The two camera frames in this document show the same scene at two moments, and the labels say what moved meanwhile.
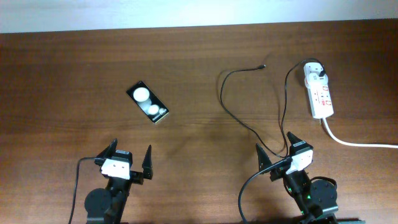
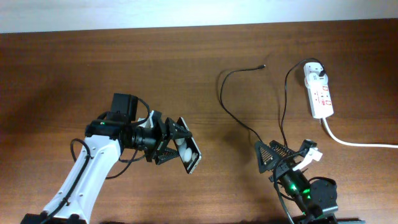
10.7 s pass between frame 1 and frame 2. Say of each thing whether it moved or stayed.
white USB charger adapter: stayed
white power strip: stayed
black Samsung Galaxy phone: moved
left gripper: moved
